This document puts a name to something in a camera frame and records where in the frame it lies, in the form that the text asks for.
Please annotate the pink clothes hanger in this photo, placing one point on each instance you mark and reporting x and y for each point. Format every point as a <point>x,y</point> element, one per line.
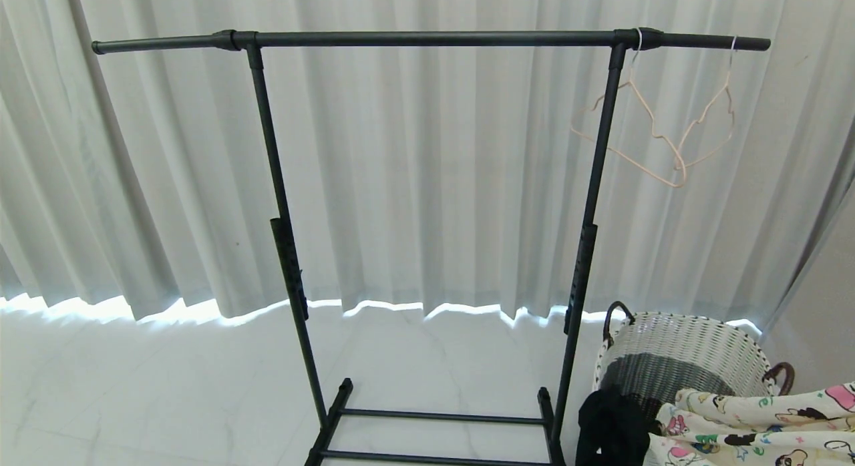
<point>701,117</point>
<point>624,157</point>

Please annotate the cream printed garment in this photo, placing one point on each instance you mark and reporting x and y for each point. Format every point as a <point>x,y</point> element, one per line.
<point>748,426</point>

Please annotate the black clothes rack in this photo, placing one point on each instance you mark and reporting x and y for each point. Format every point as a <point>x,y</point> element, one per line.
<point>434,39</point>

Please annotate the white laundry basket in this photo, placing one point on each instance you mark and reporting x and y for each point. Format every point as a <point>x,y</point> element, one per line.
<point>681,346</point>

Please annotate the white curtain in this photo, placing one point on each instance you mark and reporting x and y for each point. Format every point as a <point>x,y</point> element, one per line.
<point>434,185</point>

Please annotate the black garment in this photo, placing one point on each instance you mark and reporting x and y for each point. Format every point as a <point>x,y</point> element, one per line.
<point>611,426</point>

